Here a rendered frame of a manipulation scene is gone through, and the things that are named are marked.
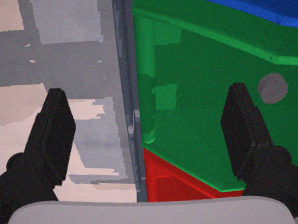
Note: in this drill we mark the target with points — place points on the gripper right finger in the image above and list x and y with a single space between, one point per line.
267 170

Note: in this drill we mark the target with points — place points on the green bin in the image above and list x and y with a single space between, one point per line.
194 71

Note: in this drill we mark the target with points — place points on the dark grey metal bin rack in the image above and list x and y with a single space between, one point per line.
124 33

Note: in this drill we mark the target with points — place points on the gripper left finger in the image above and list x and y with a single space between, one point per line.
32 175

